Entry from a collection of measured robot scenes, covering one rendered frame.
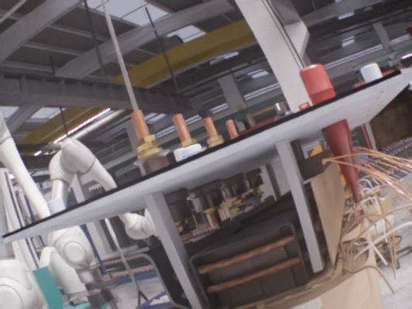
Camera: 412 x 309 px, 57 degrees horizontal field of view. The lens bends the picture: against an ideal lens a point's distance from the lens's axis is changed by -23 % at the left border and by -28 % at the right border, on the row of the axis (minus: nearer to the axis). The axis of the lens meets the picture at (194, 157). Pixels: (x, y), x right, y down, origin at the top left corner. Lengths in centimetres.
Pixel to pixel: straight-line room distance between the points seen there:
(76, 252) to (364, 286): 84
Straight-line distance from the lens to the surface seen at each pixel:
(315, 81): 102
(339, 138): 101
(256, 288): 91
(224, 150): 55
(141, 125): 120
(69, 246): 130
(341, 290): 77
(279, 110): 98
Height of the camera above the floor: 131
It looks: 5 degrees up
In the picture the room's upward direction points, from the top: 21 degrees counter-clockwise
